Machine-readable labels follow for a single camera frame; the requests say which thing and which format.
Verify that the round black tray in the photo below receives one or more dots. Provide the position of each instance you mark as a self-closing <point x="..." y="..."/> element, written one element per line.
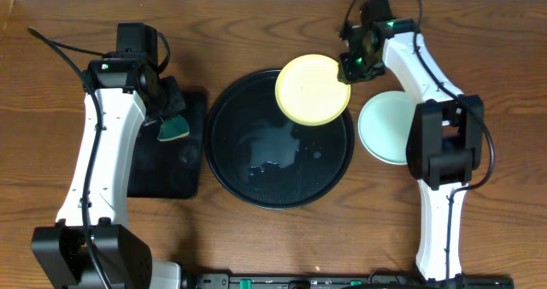
<point x="262" y="157"/>

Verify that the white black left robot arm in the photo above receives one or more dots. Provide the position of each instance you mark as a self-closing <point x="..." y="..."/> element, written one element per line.
<point x="90" y="244"/>

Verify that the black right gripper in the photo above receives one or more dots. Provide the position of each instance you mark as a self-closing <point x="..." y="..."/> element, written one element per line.
<point x="349" y="74"/>

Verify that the rectangular black tray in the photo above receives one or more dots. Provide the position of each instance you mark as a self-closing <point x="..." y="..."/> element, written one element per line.
<point x="170" y="169"/>

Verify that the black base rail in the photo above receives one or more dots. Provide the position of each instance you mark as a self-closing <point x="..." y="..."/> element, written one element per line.
<point x="379" y="279"/>

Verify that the yellow plate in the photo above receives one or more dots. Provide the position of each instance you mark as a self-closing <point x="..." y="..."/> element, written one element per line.
<point x="308" y="92"/>

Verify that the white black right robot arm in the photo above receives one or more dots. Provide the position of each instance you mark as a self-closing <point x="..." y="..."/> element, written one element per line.
<point x="443" y="145"/>

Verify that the green yellow sponge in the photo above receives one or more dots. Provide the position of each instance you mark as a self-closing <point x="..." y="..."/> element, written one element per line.
<point x="173" y="128"/>

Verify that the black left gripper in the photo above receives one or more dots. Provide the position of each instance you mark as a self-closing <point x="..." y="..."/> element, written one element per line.
<point x="172" y="104"/>

